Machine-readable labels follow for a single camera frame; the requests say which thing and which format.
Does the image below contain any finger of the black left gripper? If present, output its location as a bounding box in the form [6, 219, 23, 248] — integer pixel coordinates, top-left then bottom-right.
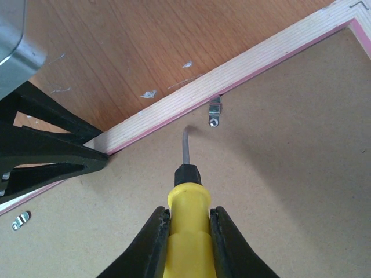
[1, 123, 108, 203]
[1, 81, 102, 145]

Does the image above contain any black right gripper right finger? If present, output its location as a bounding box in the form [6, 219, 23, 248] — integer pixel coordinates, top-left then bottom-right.
[209, 206, 278, 277]

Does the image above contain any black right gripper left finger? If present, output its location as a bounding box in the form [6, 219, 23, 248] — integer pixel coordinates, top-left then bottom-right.
[99, 206, 170, 277]

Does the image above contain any yellow black flathead screwdriver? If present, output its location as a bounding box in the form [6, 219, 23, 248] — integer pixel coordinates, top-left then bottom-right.
[163, 127, 216, 277]

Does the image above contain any pink picture frame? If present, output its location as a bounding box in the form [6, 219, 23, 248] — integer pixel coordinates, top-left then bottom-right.
[1, 1, 370, 277]

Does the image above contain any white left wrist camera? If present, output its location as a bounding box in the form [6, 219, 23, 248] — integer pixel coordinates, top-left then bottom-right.
[1, 0, 48, 98]

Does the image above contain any silver frame turn clip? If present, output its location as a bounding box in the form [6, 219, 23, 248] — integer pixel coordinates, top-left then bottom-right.
[12, 211, 32, 231]
[208, 96, 222, 127]

